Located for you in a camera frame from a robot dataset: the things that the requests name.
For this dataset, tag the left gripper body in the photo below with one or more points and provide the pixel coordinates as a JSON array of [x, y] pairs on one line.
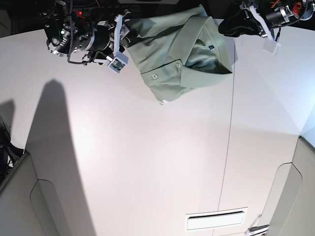
[[271, 39]]

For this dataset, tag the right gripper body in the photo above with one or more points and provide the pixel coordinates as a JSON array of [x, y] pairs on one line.
[[120, 32]]

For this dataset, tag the green T-shirt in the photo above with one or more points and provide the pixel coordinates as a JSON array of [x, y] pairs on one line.
[[179, 52]]

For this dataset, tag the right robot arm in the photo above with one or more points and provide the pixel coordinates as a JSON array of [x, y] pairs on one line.
[[86, 31]]

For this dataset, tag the white power strip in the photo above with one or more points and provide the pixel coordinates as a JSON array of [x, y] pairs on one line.
[[93, 11]]

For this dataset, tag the beige right chair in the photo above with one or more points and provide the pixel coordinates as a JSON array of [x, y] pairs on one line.
[[290, 207]]

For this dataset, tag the beige chair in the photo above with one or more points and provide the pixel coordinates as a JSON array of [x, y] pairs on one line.
[[24, 210], [290, 207]]

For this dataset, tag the beige left chair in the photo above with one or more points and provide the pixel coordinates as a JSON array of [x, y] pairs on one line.
[[24, 210]]

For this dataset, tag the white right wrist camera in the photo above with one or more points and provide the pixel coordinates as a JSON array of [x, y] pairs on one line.
[[118, 62]]

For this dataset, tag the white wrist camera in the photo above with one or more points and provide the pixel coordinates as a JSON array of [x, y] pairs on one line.
[[271, 47], [118, 62]]

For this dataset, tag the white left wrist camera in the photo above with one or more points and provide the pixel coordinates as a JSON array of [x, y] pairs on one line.
[[271, 47]]

